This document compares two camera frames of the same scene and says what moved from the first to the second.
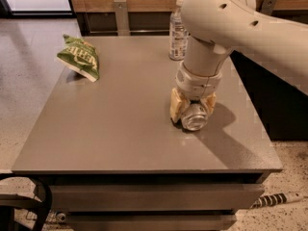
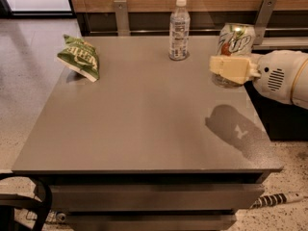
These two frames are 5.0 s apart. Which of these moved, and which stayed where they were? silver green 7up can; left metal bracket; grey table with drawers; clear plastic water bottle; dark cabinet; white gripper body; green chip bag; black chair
Moved: silver green 7up can; white gripper body
Stayed: grey table with drawers; left metal bracket; dark cabinet; clear plastic water bottle; green chip bag; black chair
